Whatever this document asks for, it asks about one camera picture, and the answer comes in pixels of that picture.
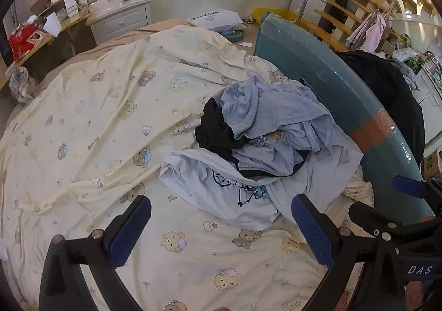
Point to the wooden staircase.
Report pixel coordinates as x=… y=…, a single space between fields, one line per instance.
x=331 y=7

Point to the white printed t-shirt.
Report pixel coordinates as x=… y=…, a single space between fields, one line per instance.
x=248 y=211

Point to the grey t-shirt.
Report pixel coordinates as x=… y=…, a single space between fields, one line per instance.
x=269 y=107

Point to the teal padded headboard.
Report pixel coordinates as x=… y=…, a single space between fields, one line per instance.
x=310 y=66

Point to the yellow bear print duvet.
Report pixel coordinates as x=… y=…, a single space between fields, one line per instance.
x=103 y=124

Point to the pink clothing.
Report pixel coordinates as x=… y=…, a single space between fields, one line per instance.
x=373 y=33

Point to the yellow litter box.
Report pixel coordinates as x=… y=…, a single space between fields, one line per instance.
x=259 y=13

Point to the red printed box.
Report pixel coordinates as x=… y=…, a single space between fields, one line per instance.
x=19 y=41

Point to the black monitor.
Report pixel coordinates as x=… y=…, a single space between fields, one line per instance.
x=4 y=50

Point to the grey tabby cat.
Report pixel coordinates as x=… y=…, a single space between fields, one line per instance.
x=22 y=86

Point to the black jacket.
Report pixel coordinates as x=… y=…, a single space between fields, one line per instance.
x=390 y=90

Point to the white paper bag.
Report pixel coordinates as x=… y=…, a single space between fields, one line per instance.
x=214 y=17

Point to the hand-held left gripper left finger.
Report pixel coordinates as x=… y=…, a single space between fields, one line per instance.
x=129 y=231

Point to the low white cabinet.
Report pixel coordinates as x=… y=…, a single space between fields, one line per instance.
x=430 y=97

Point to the green tape roll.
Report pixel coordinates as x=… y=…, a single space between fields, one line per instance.
x=236 y=36

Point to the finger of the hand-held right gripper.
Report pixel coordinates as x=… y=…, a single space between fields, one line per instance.
x=409 y=186
x=366 y=216

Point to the beige bed sheet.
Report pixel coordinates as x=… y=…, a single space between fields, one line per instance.
x=114 y=45

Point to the white nightstand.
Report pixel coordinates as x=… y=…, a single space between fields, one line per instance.
x=121 y=21

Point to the white paper sheet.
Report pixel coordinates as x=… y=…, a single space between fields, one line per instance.
x=51 y=24

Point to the wooden desk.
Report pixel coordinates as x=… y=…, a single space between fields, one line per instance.
x=20 y=60

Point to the light blue shirt black sleeves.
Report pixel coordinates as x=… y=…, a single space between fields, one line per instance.
x=214 y=135

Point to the white plastic bag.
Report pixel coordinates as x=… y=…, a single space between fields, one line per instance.
x=404 y=52

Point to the green plant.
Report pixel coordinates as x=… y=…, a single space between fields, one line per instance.
x=414 y=64

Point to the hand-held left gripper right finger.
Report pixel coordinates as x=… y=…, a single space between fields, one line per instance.
x=310 y=228

